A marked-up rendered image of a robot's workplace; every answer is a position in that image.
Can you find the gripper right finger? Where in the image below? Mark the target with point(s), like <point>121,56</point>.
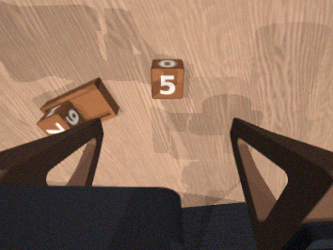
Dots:
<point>307,197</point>

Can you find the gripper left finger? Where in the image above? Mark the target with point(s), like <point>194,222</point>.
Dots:
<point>29,163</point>

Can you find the brown wooden tray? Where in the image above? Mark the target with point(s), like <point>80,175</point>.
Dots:
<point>91,100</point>

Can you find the brown wooden number cube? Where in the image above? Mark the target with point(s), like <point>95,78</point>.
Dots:
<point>167,77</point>
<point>60,118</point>

